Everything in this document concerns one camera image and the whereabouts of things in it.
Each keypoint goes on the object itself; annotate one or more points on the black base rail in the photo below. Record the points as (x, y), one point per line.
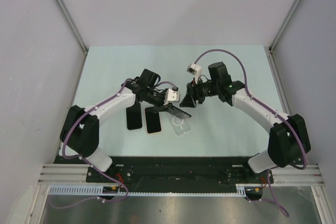
(185, 174)

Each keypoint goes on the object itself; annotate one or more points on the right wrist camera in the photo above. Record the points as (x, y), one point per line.
(196, 71)

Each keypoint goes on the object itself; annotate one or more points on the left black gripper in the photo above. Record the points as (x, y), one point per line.
(162, 101)

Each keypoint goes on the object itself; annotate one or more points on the white slotted cable duct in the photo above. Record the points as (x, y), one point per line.
(73, 190)

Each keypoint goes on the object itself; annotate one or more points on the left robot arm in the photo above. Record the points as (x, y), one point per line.
(80, 133)

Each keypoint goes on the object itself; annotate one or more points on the black phone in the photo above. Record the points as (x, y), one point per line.
(152, 121)
(172, 110)

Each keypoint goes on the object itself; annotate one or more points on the teal phone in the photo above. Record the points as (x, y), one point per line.
(134, 117)

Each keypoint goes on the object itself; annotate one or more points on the beige phone case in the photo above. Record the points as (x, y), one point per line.
(152, 133)

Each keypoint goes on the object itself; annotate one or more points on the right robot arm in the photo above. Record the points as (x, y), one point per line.
(288, 135)

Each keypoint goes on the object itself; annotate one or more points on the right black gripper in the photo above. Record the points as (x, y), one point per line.
(192, 89)

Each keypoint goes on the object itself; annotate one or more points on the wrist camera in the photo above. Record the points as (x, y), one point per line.
(196, 71)
(171, 95)

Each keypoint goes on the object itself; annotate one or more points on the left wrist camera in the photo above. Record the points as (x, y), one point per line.
(171, 95)

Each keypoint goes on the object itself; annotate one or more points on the clear magsafe phone case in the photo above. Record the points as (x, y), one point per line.
(180, 126)

